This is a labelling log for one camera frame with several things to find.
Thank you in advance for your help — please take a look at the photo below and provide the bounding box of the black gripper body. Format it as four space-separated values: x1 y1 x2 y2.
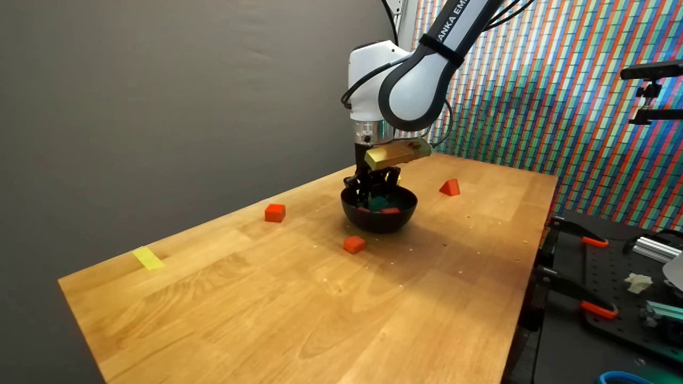
344 144 399 211

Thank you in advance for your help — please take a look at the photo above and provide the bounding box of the black bowl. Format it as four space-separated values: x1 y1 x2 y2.
342 186 419 234

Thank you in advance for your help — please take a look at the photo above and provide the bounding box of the small red cube block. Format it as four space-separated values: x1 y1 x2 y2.
344 234 366 254

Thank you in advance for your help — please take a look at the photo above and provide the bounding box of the red triangular prism block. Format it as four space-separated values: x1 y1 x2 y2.
440 179 461 196

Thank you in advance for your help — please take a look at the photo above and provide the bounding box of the green cube block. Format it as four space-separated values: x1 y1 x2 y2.
367 196 396 211

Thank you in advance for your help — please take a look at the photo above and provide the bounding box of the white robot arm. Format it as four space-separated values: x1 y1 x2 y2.
340 0 534 207

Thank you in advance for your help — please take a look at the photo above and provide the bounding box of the yellow tape strip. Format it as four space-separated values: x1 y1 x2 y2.
133 247 165 271

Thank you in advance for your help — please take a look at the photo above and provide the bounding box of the black perforated tool board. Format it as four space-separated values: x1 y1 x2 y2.
538 215 683 375

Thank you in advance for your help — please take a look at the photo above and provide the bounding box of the wrist camera on wooden mount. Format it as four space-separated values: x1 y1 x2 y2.
366 139 432 171

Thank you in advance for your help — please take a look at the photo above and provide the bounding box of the orange handled clamp upper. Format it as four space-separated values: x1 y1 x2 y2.
550 218 610 250

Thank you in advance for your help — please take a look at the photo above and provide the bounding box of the orange handled clamp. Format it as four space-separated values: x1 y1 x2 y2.
550 218 610 250
538 267 619 319

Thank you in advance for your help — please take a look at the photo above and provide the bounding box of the orange handled clamp lower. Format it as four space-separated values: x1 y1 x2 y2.
538 267 619 319

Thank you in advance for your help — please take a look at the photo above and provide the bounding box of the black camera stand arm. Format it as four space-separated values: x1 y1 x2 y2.
619 59 683 125

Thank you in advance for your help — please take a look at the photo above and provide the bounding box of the blue handled tool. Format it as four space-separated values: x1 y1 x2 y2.
598 370 654 384

